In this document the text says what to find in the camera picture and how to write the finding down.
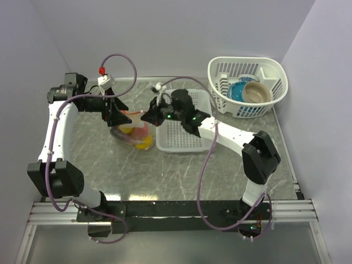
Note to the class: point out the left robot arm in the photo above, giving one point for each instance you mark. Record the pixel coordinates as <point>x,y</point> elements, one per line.
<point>53,174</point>

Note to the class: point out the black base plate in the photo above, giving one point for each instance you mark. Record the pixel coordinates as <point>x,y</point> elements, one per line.
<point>157,216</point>

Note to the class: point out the white round dish rack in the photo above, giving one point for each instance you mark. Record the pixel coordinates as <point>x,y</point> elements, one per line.
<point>224,71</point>

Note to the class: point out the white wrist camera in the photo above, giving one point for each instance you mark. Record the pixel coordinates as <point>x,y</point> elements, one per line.
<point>105,82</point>
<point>158,88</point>

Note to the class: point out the blue white patterned plate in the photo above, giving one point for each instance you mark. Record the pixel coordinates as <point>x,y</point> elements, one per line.
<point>248,78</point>

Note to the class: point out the beige bowl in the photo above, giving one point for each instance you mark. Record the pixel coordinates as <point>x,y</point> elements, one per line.
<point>255,92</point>

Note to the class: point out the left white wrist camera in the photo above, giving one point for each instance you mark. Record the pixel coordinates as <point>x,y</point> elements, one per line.
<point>105,82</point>

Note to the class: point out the fake yellow lemon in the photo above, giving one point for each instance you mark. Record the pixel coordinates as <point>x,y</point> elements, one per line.
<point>145,143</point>

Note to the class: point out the clear zip top bag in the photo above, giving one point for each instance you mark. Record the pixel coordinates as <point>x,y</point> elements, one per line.
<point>136,121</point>

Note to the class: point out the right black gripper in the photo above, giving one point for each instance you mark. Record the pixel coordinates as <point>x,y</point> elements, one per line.
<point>153,116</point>

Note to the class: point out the aluminium rail frame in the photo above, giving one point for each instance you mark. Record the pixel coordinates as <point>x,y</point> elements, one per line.
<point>174,232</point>

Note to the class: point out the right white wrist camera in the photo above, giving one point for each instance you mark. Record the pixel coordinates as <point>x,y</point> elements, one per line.
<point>158,88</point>

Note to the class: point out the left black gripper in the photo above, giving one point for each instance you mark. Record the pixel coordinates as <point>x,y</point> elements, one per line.
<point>115,116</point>

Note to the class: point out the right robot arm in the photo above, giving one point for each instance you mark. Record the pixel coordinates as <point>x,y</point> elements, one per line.
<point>259,154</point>

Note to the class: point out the fake pink peach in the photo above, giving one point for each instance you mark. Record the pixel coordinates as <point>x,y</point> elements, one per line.
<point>140,133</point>

